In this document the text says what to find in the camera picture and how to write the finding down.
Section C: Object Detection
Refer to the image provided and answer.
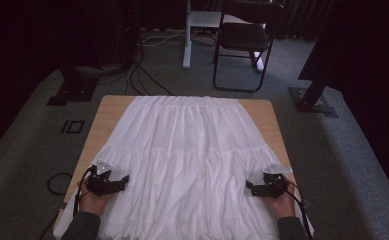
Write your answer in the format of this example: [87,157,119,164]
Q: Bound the person's left hand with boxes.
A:
[77,178,116,217]

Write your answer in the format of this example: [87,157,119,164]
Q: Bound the white skirt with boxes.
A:
[52,95,315,240]

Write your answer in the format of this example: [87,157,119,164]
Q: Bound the dark curtain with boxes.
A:
[275,0,389,204]

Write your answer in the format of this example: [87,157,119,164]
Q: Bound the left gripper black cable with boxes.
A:
[73,165,95,218]

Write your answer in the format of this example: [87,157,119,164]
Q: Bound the person's right hand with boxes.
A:
[265,178,298,219]

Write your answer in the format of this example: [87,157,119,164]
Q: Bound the black slanted stand with base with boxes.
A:
[288,76,339,118]

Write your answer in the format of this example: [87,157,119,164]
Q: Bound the white desk frame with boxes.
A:
[181,0,266,73]

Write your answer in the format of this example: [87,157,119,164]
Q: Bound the black stand with flat base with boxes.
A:
[46,64,100,107]

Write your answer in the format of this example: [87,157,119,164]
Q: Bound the black folding chair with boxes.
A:
[212,0,285,94]

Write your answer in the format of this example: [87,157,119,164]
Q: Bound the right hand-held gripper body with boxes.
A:
[261,163,294,198]

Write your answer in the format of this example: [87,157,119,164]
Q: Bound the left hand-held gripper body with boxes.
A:
[85,159,117,198]

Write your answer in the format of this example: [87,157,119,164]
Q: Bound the white floor cables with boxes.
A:
[141,28,187,48]

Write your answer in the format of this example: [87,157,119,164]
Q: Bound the black floor cables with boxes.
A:
[125,49,176,98]

